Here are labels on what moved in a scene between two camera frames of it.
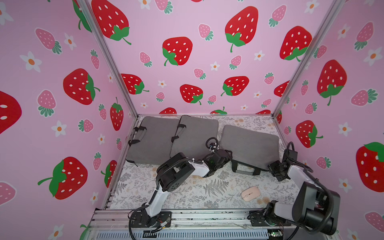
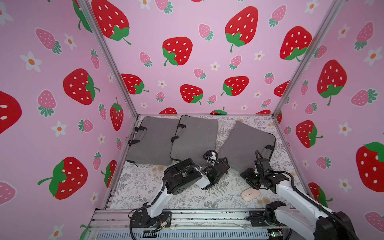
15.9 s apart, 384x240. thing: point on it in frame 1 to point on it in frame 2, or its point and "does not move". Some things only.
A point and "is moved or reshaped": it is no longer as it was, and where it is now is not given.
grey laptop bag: (151, 141) does not move
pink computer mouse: (250, 193) does not move
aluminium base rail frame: (124, 220) does not move
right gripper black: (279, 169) to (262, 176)
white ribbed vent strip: (186, 235) does not move
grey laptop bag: (251, 150) is moved or reshaped
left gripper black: (228, 157) to (221, 162)
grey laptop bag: (191, 135) does not move
